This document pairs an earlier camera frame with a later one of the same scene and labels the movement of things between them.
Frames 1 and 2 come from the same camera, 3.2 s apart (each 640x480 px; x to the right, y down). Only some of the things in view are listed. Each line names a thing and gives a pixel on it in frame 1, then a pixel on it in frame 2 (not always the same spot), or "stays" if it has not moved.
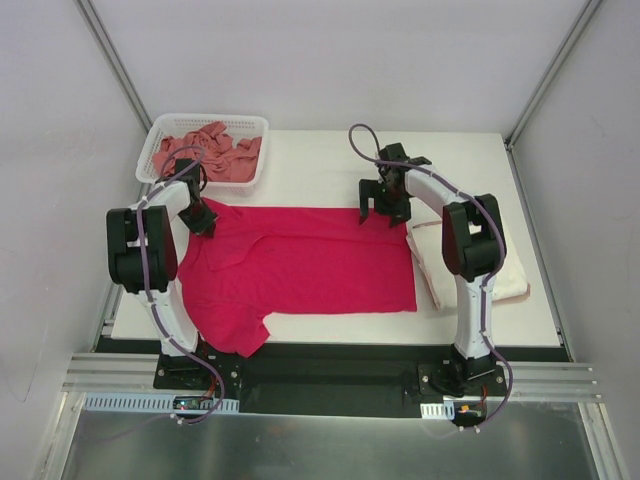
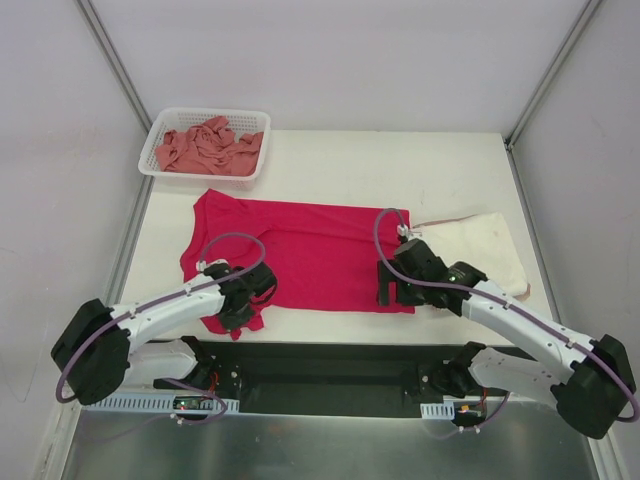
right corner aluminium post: x=573 y=38 stays
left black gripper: x=198 y=217 → x=238 y=314
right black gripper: x=382 y=201 → x=386 y=284
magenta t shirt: x=263 y=260 stays
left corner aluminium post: x=101 y=36 stays
